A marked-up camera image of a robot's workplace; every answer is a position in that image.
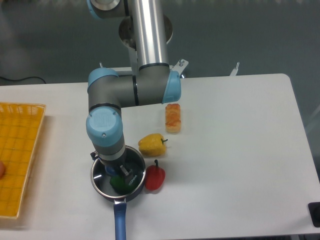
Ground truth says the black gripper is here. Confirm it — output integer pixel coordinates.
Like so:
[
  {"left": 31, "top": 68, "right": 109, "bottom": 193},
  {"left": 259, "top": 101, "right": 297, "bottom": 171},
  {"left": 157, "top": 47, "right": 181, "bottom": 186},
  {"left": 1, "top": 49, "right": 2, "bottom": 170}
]
[{"left": 90, "top": 151, "right": 132, "bottom": 179}]

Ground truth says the glass pot lid blue knob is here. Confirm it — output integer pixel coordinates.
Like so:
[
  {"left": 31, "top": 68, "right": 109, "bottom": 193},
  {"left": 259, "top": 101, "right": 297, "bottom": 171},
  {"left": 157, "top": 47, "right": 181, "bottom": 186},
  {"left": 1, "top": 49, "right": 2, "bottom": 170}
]
[{"left": 90, "top": 146, "right": 146, "bottom": 202}]

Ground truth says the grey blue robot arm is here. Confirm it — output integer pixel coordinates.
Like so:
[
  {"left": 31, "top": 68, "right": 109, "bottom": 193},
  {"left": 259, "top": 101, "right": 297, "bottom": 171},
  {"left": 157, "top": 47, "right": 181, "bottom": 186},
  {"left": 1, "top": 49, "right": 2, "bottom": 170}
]
[{"left": 86, "top": 0, "right": 181, "bottom": 181}]

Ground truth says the green bell pepper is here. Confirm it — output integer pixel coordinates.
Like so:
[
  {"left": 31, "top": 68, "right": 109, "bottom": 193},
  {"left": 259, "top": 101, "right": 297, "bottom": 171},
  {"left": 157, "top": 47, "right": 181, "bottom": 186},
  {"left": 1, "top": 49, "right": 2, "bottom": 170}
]
[{"left": 109, "top": 175, "right": 132, "bottom": 195}]

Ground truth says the yellow bell pepper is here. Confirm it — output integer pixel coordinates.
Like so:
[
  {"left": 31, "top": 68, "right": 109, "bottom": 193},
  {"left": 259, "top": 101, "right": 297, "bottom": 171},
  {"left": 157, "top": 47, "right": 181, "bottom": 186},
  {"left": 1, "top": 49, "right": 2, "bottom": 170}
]
[{"left": 138, "top": 133, "right": 168, "bottom": 157}]

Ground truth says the red bell pepper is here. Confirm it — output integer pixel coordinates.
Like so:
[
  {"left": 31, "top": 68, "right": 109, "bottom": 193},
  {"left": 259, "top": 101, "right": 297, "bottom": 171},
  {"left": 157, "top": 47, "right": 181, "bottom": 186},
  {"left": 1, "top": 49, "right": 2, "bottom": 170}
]
[{"left": 144, "top": 159, "right": 166, "bottom": 191}]

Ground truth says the orange bread loaf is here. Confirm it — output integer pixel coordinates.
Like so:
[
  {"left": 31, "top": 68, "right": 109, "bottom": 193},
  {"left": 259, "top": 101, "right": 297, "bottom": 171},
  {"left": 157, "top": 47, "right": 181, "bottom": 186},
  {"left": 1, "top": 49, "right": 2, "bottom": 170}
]
[{"left": 165, "top": 103, "right": 181, "bottom": 134}]

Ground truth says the yellow woven basket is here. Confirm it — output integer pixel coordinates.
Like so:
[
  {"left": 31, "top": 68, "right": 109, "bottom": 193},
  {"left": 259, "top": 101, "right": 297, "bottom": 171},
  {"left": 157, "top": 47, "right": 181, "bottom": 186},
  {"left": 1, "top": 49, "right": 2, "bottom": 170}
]
[{"left": 0, "top": 102, "right": 46, "bottom": 219}]

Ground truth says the orange round object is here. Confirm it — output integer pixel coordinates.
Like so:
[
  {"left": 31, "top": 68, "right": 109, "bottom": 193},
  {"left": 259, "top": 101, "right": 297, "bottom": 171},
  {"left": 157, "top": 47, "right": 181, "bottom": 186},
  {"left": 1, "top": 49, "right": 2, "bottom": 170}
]
[{"left": 0, "top": 161, "right": 6, "bottom": 178}]

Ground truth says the black device at table edge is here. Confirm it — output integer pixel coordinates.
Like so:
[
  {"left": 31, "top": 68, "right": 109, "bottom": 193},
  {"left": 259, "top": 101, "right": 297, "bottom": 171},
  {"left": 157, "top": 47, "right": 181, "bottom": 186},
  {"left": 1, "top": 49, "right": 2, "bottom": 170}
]
[{"left": 308, "top": 202, "right": 320, "bottom": 228}]

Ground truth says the dark pot blue handle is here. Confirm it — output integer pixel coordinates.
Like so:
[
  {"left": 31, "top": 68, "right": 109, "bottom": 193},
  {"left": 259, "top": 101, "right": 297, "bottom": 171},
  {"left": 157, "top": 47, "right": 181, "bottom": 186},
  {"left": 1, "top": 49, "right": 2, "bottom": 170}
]
[{"left": 89, "top": 146, "right": 147, "bottom": 240}]

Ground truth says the black cable on floor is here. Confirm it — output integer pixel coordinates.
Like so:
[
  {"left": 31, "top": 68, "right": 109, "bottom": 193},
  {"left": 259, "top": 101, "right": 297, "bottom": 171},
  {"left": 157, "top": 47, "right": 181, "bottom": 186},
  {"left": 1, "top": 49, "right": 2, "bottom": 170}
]
[{"left": 0, "top": 76, "right": 47, "bottom": 85}]

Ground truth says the white table bracket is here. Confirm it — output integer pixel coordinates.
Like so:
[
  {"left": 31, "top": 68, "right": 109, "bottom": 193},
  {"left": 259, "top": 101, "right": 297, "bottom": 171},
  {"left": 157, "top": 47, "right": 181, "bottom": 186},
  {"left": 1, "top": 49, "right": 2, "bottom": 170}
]
[{"left": 230, "top": 62, "right": 240, "bottom": 77}]

